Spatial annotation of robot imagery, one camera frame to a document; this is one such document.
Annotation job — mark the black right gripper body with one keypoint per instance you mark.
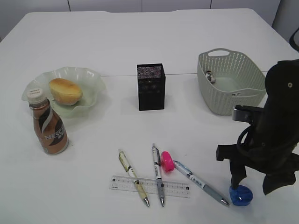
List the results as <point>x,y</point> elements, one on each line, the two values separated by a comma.
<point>268,144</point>

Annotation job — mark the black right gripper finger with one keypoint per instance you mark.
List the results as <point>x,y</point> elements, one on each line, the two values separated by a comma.
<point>272,182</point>
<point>238,173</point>

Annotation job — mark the blue pencil sharpener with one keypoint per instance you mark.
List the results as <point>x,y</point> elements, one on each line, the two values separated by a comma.
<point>241,196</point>

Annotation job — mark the brown coffee bottle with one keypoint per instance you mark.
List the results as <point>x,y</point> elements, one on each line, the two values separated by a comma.
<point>48,126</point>

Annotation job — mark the blue grip pen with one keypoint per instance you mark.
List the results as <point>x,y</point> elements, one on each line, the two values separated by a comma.
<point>200,183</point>

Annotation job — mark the pale green woven basket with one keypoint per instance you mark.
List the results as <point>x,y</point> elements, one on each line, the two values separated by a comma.
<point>234,72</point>

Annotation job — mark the grey barrel pen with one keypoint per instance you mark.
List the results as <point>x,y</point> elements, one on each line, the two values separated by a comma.
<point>159,181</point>

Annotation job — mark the cream barrel pen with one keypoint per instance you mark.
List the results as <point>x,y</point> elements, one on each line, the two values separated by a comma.
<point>138,186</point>

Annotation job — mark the black mesh pen holder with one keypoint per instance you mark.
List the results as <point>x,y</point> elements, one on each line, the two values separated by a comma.
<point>151,82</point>

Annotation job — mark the pale green wavy plate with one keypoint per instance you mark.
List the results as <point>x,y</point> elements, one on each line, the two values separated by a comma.
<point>89,81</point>

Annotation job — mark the clear plastic ruler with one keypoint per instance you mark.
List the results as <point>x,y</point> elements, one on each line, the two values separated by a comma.
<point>176,189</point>

